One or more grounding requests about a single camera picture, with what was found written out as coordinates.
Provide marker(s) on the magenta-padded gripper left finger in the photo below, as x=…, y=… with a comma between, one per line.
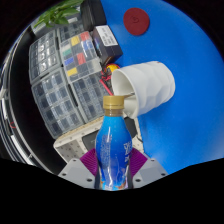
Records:
x=75, y=173

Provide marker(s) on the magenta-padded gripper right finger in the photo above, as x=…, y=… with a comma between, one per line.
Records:
x=150, y=170

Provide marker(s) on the blue drink bottle gold cap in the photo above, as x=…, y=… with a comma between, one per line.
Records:
x=112, y=146

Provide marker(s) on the white perforated case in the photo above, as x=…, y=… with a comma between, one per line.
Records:
x=75, y=143

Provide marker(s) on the clear compartment organizer box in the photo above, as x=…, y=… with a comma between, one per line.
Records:
x=55, y=103
x=90, y=96
x=42, y=56

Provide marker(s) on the white faceted cup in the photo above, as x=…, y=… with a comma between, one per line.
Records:
x=150, y=86

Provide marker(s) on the organizer box with coloured parts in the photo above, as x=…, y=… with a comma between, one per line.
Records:
x=80, y=56

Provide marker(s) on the black box with white label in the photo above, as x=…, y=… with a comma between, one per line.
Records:
x=106, y=43

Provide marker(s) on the flat round red coaster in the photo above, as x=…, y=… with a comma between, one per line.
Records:
x=136, y=21

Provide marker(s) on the black rounded device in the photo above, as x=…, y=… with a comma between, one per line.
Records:
x=92, y=15

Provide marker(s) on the green leafy plant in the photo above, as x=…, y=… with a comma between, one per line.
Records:
x=58, y=13

